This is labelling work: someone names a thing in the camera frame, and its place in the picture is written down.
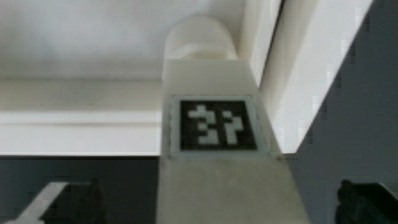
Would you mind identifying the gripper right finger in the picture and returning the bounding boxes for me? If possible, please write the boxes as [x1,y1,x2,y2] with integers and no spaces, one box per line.
[334,180,398,224]

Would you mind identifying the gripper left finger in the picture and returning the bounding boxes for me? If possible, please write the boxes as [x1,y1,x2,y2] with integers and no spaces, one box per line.
[11,181,105,224]

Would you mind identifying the white square tabletop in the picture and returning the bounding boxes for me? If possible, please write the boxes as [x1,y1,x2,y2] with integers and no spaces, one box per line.
[0,0,281,113]

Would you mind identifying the white front obstacle bar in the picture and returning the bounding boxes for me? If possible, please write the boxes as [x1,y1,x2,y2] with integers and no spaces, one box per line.
[0,111,162,156]

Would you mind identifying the white obstacle bar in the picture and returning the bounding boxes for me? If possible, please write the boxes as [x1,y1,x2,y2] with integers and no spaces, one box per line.
[261,0,373,153]
[0,111,162,156]

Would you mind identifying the white right obstacle bar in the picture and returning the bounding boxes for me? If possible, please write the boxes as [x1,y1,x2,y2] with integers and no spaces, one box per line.
[261,0,373,153]

